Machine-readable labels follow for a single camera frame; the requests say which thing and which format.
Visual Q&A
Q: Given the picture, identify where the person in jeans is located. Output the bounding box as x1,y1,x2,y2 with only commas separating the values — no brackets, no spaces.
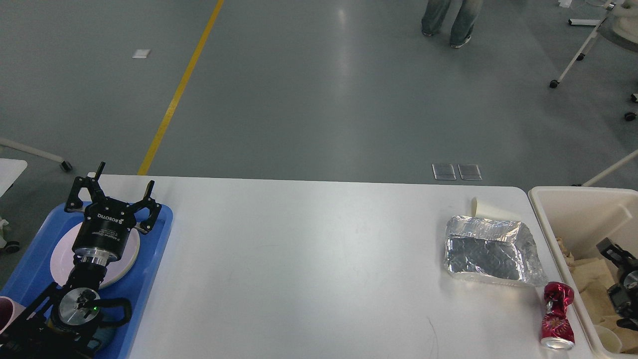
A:
421,0,484,49

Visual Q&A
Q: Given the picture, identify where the white side table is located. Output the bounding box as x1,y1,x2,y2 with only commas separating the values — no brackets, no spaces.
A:
0,158,27,254

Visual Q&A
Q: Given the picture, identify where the floor outlet cover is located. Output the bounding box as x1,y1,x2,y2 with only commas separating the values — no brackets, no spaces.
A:
457,164,482,181
432,163,457,181

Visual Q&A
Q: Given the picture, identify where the pink plate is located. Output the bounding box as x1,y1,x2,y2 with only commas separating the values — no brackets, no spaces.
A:
50,223,141,289

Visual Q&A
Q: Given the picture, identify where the white paper cup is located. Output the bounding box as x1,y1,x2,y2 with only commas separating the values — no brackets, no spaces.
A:
593,325,623,353
471,197,522,222

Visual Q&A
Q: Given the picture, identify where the blue plastic tray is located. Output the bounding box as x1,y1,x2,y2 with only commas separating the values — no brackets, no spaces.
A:
1,203,173,359

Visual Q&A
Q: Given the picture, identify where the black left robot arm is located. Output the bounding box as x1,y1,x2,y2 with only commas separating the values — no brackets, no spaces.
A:
1,162,162,359

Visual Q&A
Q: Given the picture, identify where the white stand leg right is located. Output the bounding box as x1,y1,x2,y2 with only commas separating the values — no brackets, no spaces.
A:
572,149,638,187

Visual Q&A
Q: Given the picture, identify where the right floor outlet cover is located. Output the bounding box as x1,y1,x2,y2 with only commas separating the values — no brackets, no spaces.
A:
457,164,482,181

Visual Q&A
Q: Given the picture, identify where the left floor outlet cover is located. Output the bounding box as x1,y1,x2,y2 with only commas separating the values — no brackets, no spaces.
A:
432,163,457,181

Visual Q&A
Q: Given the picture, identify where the brown paper bag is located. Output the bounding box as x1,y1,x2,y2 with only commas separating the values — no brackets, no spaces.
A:
568,258,638,355

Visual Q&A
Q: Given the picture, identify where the white stand leg left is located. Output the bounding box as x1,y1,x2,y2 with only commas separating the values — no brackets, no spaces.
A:
0,137,73,172

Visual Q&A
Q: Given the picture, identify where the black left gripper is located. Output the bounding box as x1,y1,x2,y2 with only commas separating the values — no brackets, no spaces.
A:
64,162,163,267

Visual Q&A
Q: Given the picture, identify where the crushed red soda can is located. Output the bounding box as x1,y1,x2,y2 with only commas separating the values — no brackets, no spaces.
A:
540,281,576,351

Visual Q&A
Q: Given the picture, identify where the pink ribbed cup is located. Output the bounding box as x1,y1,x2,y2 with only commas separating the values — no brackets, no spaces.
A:
0,296,25,334

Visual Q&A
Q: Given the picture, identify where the aluminium foil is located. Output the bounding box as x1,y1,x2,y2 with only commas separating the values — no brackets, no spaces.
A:
444,215,548,288

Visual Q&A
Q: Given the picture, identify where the brown paper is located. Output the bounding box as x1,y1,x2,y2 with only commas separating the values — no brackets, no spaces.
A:
556,237,575,266

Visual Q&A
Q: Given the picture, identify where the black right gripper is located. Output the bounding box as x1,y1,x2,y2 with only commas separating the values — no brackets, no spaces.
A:
597,238,638,331

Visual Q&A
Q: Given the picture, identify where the white stand leg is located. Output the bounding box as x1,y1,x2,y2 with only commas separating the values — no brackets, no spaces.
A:
0,137,73,172
572,149,638,187

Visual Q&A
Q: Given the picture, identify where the white rolling stand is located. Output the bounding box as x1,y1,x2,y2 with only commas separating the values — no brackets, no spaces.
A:
549,0,638,89

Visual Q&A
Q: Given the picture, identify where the beige plastic bin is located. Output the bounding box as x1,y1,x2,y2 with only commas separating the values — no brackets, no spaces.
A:
529,186,638,359

